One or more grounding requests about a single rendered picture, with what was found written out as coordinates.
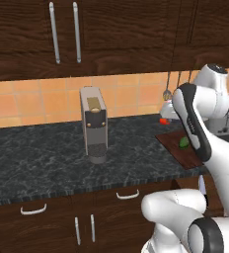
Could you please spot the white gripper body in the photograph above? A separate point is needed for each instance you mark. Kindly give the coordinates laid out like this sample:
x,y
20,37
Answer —
x,y
167,111

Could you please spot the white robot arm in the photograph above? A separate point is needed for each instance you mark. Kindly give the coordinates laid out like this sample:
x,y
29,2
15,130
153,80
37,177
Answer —
x,y
225,164

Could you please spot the dark wooden cutting board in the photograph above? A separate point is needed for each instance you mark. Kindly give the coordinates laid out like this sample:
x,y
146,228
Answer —
x,y
172,145

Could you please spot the green avocado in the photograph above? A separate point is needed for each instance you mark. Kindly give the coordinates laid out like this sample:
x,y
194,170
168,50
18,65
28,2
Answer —
x,y
184,142

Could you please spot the small red object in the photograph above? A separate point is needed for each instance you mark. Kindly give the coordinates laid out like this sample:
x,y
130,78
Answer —
x,y
164,121

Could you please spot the hanging metal whisk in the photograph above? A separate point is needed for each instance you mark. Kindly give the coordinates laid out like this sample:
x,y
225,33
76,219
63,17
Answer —
x,y
167,94

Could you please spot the hanging metal utensil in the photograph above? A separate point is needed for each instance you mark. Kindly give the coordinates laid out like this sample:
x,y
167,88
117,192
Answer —
x,y
189,76
178,79

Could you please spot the grey coffee machine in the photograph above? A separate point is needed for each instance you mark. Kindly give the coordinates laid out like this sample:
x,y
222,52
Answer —
x,y
94,131

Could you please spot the dark wood cupboard door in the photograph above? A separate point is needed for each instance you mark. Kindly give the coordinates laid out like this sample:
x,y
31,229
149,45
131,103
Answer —
x,y
126,33
21,36
119,230
37,235
212,29

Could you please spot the dark wood drawer front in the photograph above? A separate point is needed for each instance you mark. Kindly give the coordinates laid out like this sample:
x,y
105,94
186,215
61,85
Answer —
x,y
4,212
103,201

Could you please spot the dark wood lower cupboard door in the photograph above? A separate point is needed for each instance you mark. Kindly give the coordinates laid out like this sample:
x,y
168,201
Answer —
x,y
37,235
119,230

